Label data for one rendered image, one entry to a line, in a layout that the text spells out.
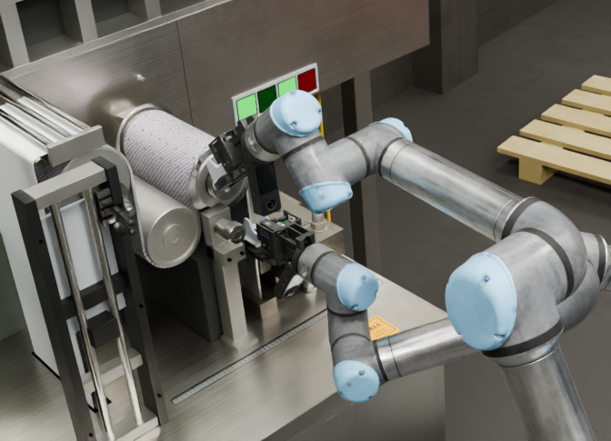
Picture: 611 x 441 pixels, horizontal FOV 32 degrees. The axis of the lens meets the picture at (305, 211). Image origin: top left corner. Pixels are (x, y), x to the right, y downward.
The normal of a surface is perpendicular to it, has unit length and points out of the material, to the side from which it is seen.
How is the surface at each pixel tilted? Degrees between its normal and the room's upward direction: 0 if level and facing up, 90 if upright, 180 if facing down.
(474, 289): 85
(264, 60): 90
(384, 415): 90
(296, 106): 51
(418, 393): 90
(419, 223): 0
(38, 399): 0
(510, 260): 16
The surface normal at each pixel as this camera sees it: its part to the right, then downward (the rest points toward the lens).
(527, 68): -0.09, -0.85
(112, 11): 0.64, 0.35
